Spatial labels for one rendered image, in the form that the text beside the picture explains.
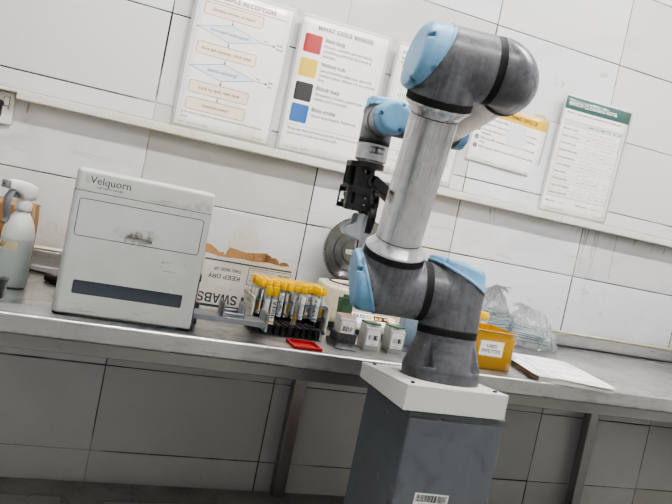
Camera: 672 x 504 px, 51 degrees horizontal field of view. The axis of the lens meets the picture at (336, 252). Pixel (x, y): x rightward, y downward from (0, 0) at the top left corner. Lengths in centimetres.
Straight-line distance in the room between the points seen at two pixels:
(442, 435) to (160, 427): 117
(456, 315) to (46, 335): 79
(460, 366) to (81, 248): 78
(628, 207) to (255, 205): 142
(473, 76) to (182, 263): 72
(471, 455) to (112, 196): 86
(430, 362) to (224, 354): 45
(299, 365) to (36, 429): 96
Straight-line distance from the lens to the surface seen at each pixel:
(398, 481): 133
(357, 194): 166
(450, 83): 120
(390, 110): 156
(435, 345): 135
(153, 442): 231
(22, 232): 173
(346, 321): 170
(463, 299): 135
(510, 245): 258
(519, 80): 124
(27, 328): 150
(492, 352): 186
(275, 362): 157
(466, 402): 132
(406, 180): 125
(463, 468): 138
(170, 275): 153
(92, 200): 151
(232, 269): 185
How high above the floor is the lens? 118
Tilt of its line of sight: 3 degrees down
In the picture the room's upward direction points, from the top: 12 degrees clockwise
